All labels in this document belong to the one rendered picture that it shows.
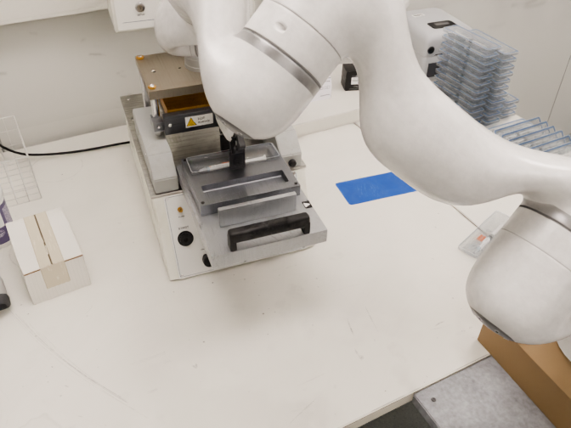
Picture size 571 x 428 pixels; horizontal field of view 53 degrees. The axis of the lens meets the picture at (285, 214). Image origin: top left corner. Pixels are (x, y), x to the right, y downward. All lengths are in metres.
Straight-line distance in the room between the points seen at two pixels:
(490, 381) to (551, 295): 0.49
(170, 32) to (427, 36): 1.14
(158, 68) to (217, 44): 0.72
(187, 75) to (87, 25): 0.52
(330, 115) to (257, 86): 1.20
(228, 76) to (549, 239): 0.39
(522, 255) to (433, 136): 0.18
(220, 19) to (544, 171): 0.37
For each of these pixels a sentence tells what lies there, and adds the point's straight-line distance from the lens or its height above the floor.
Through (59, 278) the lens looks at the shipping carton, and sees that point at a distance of 1.27.
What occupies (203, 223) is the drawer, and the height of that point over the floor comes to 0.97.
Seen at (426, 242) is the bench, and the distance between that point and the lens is 1.39.
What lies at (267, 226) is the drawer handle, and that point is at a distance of 0.99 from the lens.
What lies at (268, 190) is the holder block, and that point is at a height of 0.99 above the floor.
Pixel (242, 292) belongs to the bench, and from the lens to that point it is 1.23.
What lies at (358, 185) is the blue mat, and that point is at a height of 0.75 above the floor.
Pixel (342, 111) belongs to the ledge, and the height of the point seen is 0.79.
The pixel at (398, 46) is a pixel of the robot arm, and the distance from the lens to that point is 0.59.
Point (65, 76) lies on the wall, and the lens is 1.76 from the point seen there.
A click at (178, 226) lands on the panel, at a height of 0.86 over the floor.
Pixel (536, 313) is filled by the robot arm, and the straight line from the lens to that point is 0.70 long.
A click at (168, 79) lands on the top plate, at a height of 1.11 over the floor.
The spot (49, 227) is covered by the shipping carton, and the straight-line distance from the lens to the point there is 1.34.
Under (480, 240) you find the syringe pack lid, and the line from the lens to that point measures 1.40.
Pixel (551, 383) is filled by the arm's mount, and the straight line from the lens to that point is 1.11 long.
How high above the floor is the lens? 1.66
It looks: 39 degrees down
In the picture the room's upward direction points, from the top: 1 degrees clockwise
